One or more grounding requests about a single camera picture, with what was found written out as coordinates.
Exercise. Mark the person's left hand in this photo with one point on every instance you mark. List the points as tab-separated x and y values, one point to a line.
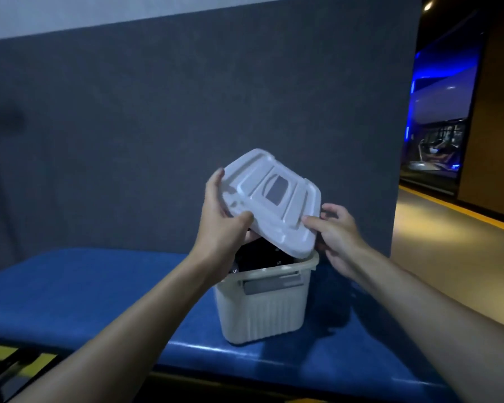
218	239

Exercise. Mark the person's right hand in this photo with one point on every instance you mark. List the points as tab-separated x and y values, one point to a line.
342	239

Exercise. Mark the black fingerless glove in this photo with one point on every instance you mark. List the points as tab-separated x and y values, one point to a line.
283	261
237	268
260	253

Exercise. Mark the white plastic lid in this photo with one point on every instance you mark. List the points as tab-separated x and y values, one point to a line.
285	230

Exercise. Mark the white storage box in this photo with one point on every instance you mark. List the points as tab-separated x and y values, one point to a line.
260	314

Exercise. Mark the person's right forearm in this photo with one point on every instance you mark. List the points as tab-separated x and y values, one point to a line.
437	323

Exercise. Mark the person's left forearm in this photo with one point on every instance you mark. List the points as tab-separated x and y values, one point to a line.
109	348

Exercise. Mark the dark gym machine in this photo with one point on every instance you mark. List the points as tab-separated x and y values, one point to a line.
432	151

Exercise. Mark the blue padded bench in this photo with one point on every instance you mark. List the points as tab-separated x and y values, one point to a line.
67	289

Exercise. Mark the yellow floor mat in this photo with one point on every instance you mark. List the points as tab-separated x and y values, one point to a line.
0	352

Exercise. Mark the round ceiling light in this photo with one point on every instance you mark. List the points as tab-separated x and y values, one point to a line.
427	6

